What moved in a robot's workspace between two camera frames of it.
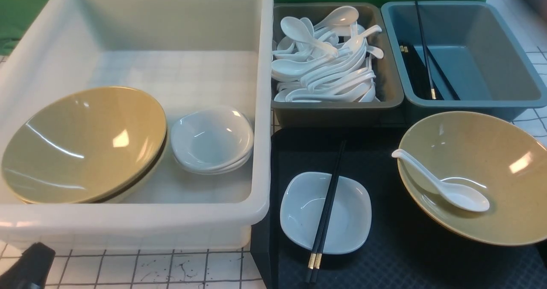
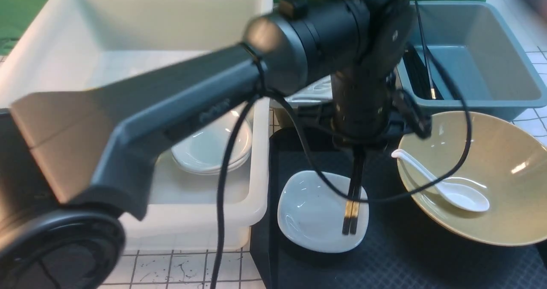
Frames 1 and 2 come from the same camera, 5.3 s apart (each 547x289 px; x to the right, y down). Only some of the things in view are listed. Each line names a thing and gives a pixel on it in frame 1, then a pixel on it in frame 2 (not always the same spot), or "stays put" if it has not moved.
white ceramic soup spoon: (462, 195) stays put
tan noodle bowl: (505, 161) stays put
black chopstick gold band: (319, 253) to (355, 207)
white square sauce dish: (302, 201) stays put
